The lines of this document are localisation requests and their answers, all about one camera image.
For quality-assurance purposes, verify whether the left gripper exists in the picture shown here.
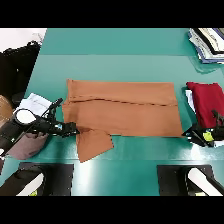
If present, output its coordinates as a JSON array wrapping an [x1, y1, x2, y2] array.
[[52, 121, 81, 139]]

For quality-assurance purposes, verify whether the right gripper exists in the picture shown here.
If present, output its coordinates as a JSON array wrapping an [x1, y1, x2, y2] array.
[[182, 123, 216, 148]]

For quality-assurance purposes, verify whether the orange T-shirt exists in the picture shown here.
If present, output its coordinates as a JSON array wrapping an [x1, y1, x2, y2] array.
[[61, 78, 184, 164]]

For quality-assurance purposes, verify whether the red garment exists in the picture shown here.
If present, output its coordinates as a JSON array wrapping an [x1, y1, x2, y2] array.
[[185, 81, 224, 129]]

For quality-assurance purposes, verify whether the white garment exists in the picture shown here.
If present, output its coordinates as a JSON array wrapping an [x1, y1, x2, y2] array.
[[14, 92, 53, 118], [184, 88, 198, 115]]

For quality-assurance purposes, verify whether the mauve garment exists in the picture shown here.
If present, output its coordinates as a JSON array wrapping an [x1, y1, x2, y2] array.
[[5, 131, 50, 161]]

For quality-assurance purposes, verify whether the black garment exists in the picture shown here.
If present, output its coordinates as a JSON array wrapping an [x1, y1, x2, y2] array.
[[0, 40, 42, 108]]

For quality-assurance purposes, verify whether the heap of clothes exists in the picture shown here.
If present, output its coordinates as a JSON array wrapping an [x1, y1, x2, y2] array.
[[187, 27, 224, 65]]

